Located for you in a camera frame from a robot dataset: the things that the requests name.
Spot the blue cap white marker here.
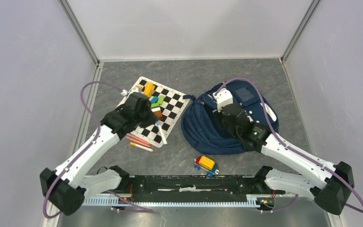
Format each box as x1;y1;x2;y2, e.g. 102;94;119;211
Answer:
155;121;167;145

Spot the red marker pen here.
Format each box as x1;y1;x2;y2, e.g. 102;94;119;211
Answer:
125;134;151;148

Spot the navy blue student backpack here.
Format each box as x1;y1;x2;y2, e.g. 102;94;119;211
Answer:
181;80;279;155

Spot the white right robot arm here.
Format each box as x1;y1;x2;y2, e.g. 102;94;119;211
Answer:
215;104;354;215

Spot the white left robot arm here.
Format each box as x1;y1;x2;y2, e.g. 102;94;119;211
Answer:
40;92;157;216

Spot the teal toy block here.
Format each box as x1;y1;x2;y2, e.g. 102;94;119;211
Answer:
150;96;159;104

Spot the orange brown toy block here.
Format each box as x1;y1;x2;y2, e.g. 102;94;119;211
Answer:
152;107;163;121

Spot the orange yellow toy block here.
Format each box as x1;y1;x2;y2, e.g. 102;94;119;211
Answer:
143;82;155;97

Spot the green toy block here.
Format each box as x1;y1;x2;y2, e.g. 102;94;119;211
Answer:
151;95;165;108

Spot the yellow white marker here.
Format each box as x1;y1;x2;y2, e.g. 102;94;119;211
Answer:
130;142;154;152

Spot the black white chessboard mat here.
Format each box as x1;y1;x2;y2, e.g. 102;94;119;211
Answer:
128;76;189;148

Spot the yellow red toy car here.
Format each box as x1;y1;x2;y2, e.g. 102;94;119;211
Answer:
194;156;219;178

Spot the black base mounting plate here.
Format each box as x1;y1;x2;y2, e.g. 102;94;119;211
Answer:
113;175;285;202

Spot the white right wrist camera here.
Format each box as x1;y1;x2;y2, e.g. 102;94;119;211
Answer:
213;88;233;112

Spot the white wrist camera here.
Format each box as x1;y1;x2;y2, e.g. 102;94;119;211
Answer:
121;85;143;96
213;88;233;112

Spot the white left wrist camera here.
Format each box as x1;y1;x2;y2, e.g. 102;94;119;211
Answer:
121;85;143;96

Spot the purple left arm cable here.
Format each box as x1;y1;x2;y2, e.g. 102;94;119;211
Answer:
42;81;154;219

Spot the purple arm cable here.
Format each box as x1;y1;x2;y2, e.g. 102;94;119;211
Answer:
214;78;363;214
42;81;154;219

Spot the slotted cable duct rail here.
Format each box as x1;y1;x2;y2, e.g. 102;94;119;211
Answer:
82;194;260;208

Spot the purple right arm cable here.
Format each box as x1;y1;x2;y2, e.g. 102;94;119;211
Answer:
214;78;363;214

